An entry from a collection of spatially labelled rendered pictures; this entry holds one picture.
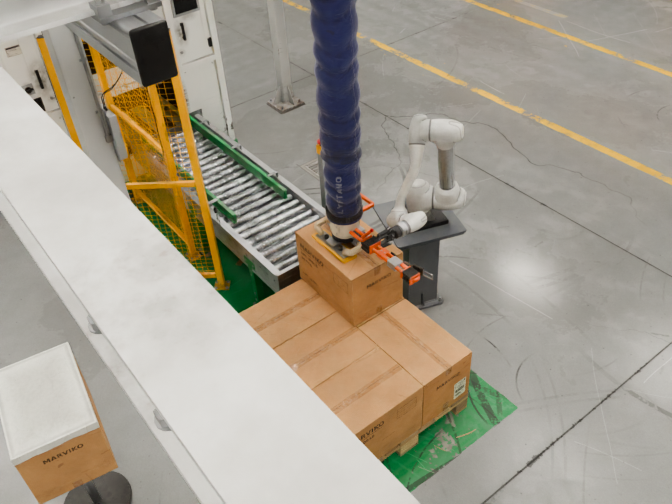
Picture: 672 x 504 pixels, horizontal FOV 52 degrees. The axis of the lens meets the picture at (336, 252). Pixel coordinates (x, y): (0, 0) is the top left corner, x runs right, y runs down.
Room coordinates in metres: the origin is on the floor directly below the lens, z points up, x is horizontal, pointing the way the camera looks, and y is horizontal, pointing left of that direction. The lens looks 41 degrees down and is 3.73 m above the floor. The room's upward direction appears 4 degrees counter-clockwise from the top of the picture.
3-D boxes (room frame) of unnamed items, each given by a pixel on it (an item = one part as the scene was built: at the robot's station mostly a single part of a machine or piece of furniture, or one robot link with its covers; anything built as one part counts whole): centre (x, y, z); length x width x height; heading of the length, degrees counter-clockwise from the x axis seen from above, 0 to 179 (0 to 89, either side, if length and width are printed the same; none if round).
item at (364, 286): (3.32, -0.08, 0.74); 0.60 x 0.40 x 0.40; 34
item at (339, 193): (3.32, -0.07, 1.68); 0.22 x 0.22 x 1.04
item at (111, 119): (3.71, 1.30, 1.62); 0.20 x 0.05 x 0.30; 35
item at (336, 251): (3.27, 0.01, 0.98); 0.34 x 0.10 x 0.05; 35
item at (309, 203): (4.77, 0.53, 0.50); 2.31 x 0.05 x 0.19; 35
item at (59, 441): (2.21, 1.51, 0.82); 0.60 x 0.40 x 0.40; 27
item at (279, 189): (5.03, 0.78, 0.60); 1.60 x 0.10 x 0.09; 35
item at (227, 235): (4.40, 1.06, 0.50); 2.31 x 0.05 x 0.19; 35
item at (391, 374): (2.90, -0.02, 0.34); 1.20 x 1.00 x 0.40; 35
